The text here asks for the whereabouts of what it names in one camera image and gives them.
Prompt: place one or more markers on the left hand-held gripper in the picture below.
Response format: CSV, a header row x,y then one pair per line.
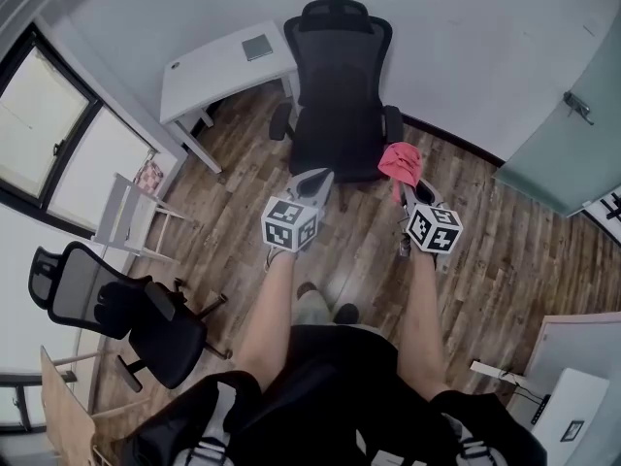
x,y
288,223

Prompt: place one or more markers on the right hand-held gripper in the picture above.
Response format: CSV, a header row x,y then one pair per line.
x,y
434,233

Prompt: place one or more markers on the pink cloth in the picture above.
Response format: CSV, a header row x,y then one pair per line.
x,y
400,160

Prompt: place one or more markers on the black mesh office chair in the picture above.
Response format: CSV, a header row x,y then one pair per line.
x,y
335,95

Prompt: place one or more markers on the person's left forearm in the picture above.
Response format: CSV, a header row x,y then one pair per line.
x,y
271,318

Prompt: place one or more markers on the person's right forearm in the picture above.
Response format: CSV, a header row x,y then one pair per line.
x,y
424,318

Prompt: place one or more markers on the white wooden chair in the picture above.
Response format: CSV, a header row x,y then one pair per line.
x,y
128,216

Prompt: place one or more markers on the black office chair with headrest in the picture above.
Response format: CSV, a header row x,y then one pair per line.
x,y
160,328

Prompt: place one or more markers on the person's brown shoe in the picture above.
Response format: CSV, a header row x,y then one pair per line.
x,y
306,289

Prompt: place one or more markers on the person's khaki trouser leg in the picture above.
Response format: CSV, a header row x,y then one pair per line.
x,y
313,309

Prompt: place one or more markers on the person's black shoe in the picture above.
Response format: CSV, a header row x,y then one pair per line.
x,y
347,312

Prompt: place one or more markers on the green frosted glass door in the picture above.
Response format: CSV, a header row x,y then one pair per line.
x,y
572,143

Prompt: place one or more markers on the pink checkered cushion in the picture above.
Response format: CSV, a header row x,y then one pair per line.
x,y
149,176

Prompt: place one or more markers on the white and black rack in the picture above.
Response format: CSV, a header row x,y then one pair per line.
x,y
606,211

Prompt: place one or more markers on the white desk with grey edge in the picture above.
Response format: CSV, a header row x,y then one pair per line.
x,y
572,342

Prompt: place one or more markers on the person's black top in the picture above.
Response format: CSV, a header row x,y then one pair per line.
x,y
335,396

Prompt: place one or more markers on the white electronic device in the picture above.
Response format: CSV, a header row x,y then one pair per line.
x,y
572,406

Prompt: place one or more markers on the black framed window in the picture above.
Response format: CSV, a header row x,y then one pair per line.
x,y
43,114

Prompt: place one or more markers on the wooden board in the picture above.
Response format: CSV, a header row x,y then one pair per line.
x,y
68,415

